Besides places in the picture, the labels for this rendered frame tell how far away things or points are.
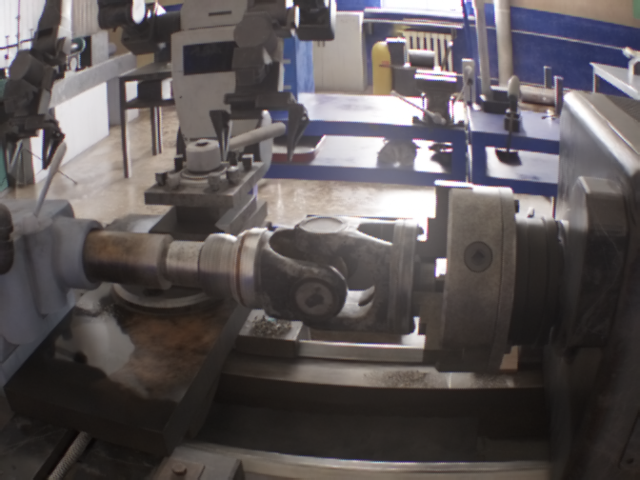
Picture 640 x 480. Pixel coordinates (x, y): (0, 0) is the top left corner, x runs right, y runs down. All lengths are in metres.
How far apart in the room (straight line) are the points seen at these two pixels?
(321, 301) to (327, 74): 6.86
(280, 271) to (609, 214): 0.44
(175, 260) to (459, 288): 0.39
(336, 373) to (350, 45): 6.56
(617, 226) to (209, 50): 1.12
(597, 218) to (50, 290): 0.79
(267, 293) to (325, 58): 6.81
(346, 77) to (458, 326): 6.91
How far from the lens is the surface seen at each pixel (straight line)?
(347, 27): 7.53
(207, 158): 1.13
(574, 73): 8.11
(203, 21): 1.60
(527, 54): 7.96
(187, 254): 0.93
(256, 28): 0.96
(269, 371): 1.16
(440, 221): 0.86
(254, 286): 0.88
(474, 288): 0.77
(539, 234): 0.84
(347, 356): 1.19
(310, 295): 0.84
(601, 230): 0.62
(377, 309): 0.87
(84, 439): 0.99
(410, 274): 0.82
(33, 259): 0.99
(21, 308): 1.01
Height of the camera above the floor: 1.49
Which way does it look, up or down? 24 degrees down
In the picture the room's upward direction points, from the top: 2 degrees counter-clockwise
